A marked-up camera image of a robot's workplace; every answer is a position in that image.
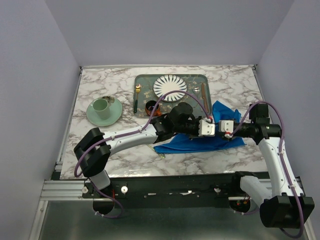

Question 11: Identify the blue cloth napkin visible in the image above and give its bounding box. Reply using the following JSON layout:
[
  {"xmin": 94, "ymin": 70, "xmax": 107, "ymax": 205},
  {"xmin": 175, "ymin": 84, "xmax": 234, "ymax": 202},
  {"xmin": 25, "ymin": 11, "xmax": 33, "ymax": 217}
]
[{"xmin": 154, "ymin": 100, "xmax": 245, "ymax": 154}]

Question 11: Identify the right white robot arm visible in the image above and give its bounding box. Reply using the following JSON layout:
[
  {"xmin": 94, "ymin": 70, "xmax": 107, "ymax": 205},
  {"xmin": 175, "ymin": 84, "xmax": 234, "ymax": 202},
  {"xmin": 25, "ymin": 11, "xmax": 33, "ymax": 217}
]
[{"xmin": 214, "ymin": 101, "xmax": 315, "ymax": 230}]

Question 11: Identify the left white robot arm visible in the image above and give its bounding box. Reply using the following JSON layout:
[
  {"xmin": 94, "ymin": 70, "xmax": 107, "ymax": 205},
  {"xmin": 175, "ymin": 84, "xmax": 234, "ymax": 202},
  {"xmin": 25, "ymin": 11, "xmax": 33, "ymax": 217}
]
[{"xmin": 73, "ymin": 102, "xmax": 203, "ymax": 198}]

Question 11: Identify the silver spoon on tray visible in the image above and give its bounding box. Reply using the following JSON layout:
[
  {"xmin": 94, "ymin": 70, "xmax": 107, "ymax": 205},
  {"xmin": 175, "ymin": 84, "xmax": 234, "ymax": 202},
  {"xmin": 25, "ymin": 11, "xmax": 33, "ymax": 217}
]
[{"xmin": 192, "ymin": 86, "xmax": 203, "ymax": 104}]

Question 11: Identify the green floral serving tray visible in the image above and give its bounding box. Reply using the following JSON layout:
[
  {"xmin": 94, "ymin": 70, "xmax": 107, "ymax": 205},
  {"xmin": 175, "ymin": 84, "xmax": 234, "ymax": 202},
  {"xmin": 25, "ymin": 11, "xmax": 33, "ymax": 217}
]
[{"xmin": 133, "ymin": 73, "xmax": 212, "ymax": 118}]

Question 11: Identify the iridescent gold spoon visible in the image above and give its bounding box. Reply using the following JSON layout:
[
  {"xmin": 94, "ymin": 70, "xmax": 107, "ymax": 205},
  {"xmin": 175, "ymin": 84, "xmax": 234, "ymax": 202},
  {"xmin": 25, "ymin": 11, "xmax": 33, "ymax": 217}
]
[{"xmin": 147, "ymin": 144, "xmax": 166, "ymax": 159}]

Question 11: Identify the orange black mug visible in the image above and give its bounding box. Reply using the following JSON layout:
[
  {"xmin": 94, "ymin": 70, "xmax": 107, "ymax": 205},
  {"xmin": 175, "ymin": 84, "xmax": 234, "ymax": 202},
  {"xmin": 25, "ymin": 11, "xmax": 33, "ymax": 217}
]
[{"xmin": 145, "ymin": 100, "xmax": 162, "ymax": 117}]

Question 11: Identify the white blue striped plate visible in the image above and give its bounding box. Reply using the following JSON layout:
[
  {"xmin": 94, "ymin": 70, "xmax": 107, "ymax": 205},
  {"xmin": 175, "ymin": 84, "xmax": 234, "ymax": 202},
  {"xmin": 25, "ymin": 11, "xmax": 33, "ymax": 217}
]
[{"xmin": 153, "ymin": 74, "xmax": 188, "ymax": 102}]

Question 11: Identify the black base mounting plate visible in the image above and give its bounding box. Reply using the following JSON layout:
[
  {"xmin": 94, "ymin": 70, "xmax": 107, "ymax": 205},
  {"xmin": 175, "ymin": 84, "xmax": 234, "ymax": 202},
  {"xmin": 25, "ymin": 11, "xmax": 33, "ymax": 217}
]
[{"xmin": 82, "ymin": 172, "xmax": 262, "ymax": 210}]

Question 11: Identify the green saucer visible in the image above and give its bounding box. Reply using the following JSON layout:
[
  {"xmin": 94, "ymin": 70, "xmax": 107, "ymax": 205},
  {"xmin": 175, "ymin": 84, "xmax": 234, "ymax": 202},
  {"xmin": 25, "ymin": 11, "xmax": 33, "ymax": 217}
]
[{"xmin": 86, "ymin": 95, "xmax": 123, "ymax": 127}]

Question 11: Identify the green cup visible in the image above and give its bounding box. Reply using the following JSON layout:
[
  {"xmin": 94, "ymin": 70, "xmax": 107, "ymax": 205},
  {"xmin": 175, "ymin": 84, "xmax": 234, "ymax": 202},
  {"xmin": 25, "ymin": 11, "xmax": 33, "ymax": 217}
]
[{"xmin": 92, "ymin": 98, "xmax": 110, "ymax": 120}]

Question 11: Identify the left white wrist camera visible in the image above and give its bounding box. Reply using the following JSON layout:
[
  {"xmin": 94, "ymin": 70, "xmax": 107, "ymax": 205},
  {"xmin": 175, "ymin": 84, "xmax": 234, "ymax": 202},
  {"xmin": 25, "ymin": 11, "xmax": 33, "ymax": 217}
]
[{"xmin": 198, "ymin": 117, "xmax": 216, "ymax": 137}]

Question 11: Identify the gold fork green handle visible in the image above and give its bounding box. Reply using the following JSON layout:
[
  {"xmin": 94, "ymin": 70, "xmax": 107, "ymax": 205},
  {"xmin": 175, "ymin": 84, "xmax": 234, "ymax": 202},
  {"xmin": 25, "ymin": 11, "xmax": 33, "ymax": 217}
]
[{"xmin": 133, "ymin": 84, "xmax": 142, "ymax": 113}]

